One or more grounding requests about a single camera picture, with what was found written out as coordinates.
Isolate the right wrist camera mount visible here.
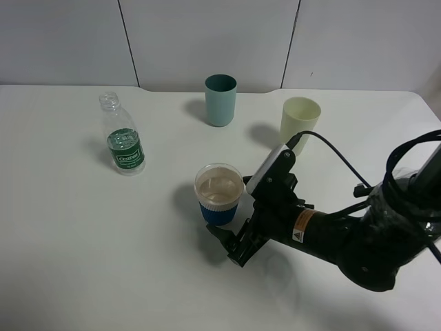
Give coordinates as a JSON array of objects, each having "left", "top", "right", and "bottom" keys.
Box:
[{"left": 248, "top": 144, "right": 296, "bottom": 196}]

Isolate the clear green-label water bottle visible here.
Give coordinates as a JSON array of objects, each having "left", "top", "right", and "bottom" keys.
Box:
[{"left": 99, "top": 92, "right": 145, "bottom": 176}]

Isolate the pale yellow plastic cup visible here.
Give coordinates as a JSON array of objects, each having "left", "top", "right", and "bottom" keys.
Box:
[{"left": 279, "top": 97, "right": 321, "bottom": 143}]

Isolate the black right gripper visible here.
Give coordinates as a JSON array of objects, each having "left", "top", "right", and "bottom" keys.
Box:
[{"left": 206, "top": 173, "right": 312, "bottom": 267}]

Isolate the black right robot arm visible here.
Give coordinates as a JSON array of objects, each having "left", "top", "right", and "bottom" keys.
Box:
[{"left": 207, "top": 134, "right": 440, "bottom": 292}]

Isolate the blue-sleeved clear cup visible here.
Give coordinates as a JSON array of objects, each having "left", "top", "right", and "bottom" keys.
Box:
[{"left": 194, "top": 163, "right": 244, "bottom": 226}]

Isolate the teal plastic cup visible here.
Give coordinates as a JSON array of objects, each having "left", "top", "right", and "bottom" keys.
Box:
[{"left": 205, "top": 74, "right": 237, "bottom": 127}]

